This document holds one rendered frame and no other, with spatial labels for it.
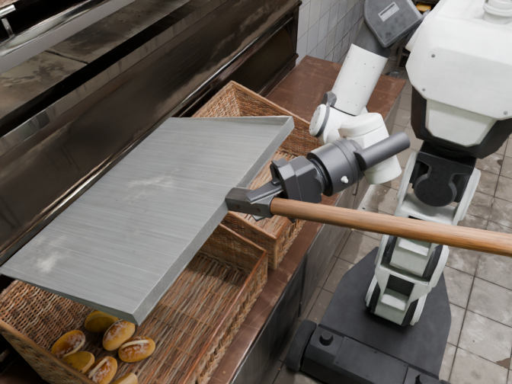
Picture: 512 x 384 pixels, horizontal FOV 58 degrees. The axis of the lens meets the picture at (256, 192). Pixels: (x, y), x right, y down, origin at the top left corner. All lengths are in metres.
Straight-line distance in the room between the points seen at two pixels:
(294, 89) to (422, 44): 1.34
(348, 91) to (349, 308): 1.07
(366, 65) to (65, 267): 0.75
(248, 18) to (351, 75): 0.90
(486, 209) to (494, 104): 1.76
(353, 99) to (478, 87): 0.26
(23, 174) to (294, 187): 0.70
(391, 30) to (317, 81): 1.35
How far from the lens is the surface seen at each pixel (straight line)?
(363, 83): 1.11
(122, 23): 1.56
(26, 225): 1.26
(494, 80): 1.03
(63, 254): 0.93
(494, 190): 2.91
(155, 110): 1.50
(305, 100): 2.25
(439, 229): 0.70
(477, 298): 2.36
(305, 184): 0.80
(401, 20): 1.08
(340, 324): 1.91
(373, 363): 1.83
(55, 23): 0.98
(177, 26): 1.53
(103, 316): 1.39
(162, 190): 0.96
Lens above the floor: 1.79
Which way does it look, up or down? 44 degrees down
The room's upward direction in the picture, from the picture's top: straight up
